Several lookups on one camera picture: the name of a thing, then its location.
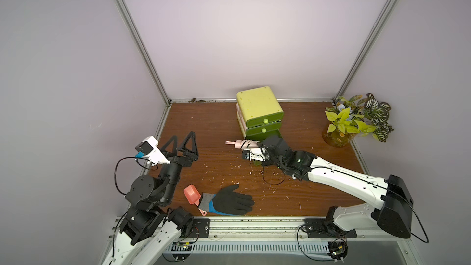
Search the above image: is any amber glass plant vase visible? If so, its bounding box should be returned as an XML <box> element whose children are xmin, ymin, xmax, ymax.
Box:
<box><xmin>322</xmin><ymin>124</ymin><xmax>356</xmax><ymax>148</ymax></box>

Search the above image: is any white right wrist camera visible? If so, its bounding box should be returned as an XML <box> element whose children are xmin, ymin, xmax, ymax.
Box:
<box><xmin>242</xmin><ymin>148</ymin><xmax>266</xmax><ymax>162</ymax></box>

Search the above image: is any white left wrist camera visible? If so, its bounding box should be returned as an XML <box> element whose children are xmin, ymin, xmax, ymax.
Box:
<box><xmin>135</xmin><ymin>136</ymin><xmax>170</xmax><ymax>165</ymax></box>

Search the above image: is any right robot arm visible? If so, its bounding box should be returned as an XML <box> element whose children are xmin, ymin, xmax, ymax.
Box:
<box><xmin>243</xmin><ymin>136</ymin><xmax>415</xmax><ymax>239</ymax></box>

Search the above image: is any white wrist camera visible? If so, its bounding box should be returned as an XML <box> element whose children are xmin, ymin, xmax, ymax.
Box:
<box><xmin>242</xmin><ymin>148</ymin><xmax>266</xmax><ymax>162</ymax></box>
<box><xmin>135</xmin><ymin>136</ymin><xmax>170</xmax><ymax>165</ymax></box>

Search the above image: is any black blue work glove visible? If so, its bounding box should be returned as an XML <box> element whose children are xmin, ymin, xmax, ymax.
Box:
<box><xmin>198</xmin><ymin>184</ymin><xmax>255</xmax><ymax>216</ymax></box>

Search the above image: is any green pink drawer cabinet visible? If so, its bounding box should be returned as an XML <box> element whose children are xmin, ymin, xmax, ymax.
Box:
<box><xmin>236</xmin><ymin>87</ymin><xmax>283</xmax><ymax>138</ymax></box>

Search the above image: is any aluminium front rail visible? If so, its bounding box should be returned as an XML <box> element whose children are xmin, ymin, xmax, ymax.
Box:
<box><xmin>162</xmin><ymin>217</ymin><xmax>399</xmax><ymax>260</ymax></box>

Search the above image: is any left small circuit board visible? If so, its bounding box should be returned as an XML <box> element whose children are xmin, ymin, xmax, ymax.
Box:
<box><xmin>170</xmin><ymin>242</ymin><xmax>193</xmax><ymax>262</ymax></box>

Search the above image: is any pink plastic scoop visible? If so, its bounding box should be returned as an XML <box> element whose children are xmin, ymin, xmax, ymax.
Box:
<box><xmin>183</xmin><ymin>185</ymin><xmax>207</xmax><ymax>216</ymax></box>

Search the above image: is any dark green drawer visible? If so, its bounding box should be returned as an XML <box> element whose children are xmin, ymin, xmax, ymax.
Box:
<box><xmin>244</xmin><ymin>111</ymin><xmax>284</xmax><ymax>128</ymax></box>
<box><xmin>245</xmin><ymin>121</ymin><xmax>282</xmax><ymax>136</ymax></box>
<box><xmin>246</xmin><ymin>130</ymin><xmax>282</xmax><ymax>142</ymax></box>

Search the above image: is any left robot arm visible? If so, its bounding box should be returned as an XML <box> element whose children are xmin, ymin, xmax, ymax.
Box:
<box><xmin>103</xmin><ymin>131</ymin><xmax>199</xmax><ymax>265</ymax></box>

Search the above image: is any green artificial plant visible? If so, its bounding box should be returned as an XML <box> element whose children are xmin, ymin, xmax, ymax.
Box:
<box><xmin>325</xmin><ymin>93</ymin><xmax>394</xmax><ymax>142</ymax></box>

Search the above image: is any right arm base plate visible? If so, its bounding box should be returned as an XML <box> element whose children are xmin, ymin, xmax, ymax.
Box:
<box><xmin>301</xmin><ymin>206</ymin><xmax>358</xmax><ymax>239</ymax></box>

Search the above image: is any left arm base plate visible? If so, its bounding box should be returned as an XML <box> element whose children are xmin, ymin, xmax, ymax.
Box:
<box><xmin>182</xmin><ymin>218</ymin><xmax>210</xmax><ymax>239</ymax></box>

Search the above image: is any dark green top drawer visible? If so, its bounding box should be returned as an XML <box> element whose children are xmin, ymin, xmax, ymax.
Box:
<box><xmin>244</xmin><ymin>111</ymin><xmax>284</xmax><ymax>128</ymax></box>

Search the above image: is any right small circuit board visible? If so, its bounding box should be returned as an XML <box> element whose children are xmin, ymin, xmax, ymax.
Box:
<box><xmin>327</xmin><ymin>239</ymin><xmax>348</xmax><ymax>262</ymax></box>

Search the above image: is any dark green bottom drawer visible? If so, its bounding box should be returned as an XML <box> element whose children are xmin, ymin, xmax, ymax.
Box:
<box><xmin>246</xmin><ymin>130</ymin><xmax>282</xmax><ymax>142</ymax></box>

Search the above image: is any small circuit board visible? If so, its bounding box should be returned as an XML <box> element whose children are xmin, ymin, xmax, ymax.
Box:
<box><xmin>327</xmin><ymin>239</ymin><xmax>348</xmax><ymax>262</ymax></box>
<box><xmin>170</xmin><ymin>242</ymin><xmax>193</xmax><ymax>262</ymax></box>

